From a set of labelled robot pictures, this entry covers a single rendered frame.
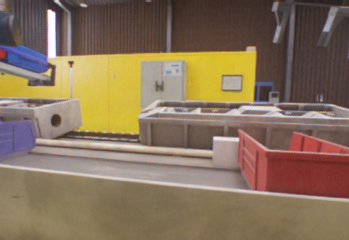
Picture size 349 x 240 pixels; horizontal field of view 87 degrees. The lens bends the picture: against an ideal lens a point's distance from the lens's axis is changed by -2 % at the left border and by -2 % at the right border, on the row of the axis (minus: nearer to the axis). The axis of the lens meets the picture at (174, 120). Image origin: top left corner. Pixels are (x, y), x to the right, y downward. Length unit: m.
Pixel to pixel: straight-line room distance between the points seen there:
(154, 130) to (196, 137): 0.20
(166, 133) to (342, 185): 0.64
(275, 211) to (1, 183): 0.63
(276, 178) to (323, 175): 0.08
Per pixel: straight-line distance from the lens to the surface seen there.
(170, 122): 0.83
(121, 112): 3.52
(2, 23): 0.86
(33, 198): 0.58
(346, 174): 0.46
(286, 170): 0.42
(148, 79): 3.12
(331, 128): 0.95
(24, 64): 1.60
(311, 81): 13.78
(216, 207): 0.41
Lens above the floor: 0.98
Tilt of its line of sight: 5 degrees down
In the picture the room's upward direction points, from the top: 1 degrees clockwise
